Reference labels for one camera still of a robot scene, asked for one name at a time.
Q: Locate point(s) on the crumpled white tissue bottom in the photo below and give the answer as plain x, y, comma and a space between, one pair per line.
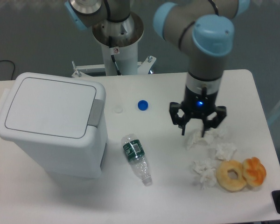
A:
206, 169

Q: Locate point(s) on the white plastic trash can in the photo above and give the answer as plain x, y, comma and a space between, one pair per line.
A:
58, 121

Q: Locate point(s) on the crumpled white tissue top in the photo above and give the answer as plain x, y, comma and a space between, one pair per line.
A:
195, 137

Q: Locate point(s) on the white base frame with bolts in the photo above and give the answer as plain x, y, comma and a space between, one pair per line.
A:
113, 69

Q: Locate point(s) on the clear plastic bottle green label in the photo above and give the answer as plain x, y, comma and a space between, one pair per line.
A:
136, 157

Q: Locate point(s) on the ring doughnut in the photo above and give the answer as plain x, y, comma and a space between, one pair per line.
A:
229, 175

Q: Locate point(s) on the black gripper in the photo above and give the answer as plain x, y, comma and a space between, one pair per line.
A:
197, 106

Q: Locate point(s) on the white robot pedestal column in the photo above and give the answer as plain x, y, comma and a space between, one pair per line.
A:
119, 40

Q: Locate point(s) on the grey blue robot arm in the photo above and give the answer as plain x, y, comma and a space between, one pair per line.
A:
201, 29

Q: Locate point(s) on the white bottle cap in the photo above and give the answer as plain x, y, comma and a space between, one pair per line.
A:
118, 109

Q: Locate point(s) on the crumpled white tissue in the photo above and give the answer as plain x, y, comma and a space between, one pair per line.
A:
206, 169
225, 151
195, 137

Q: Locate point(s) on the blue bottle cap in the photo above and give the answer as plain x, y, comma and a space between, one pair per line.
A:
142, 105

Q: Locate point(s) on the orange twisted bread roll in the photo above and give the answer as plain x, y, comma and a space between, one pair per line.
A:
253, 171

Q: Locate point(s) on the crumpled white tissue middle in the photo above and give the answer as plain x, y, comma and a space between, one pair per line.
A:
225, 151

